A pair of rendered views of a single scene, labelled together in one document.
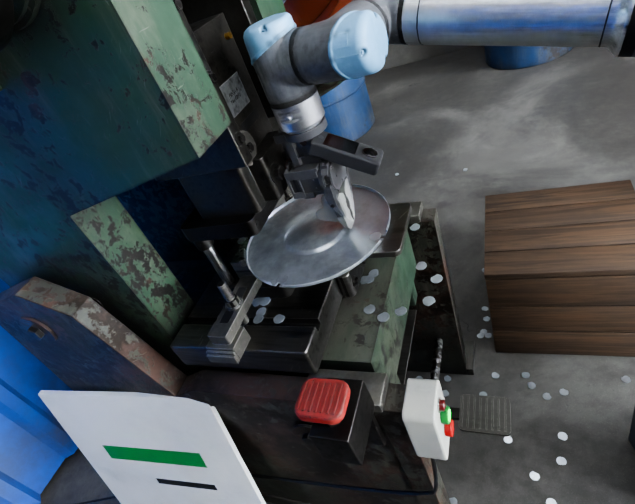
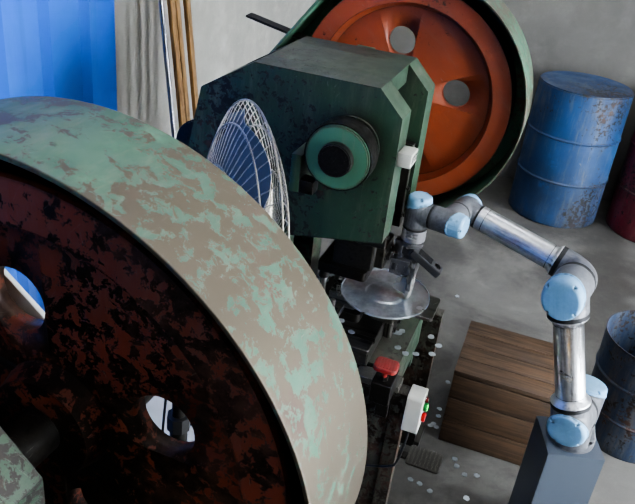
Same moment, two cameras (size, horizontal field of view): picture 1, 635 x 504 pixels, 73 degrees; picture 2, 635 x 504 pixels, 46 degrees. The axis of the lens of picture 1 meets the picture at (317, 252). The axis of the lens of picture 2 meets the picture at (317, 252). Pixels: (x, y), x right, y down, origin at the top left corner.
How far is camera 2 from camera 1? 166 cm
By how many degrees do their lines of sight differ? 14
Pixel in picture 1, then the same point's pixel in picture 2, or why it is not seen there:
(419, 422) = (415, 401)
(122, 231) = not seen: hidden behind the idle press
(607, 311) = (522, 424)
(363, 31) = (462, 224)
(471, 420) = (414, 459)
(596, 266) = (524, 388)
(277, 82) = (415, 221)
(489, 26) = (508, 240)
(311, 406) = (382, 365)
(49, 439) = not seen: hidden behind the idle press
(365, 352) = not seen: hidden behind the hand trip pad
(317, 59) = (439, 223)
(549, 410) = (463, 482)
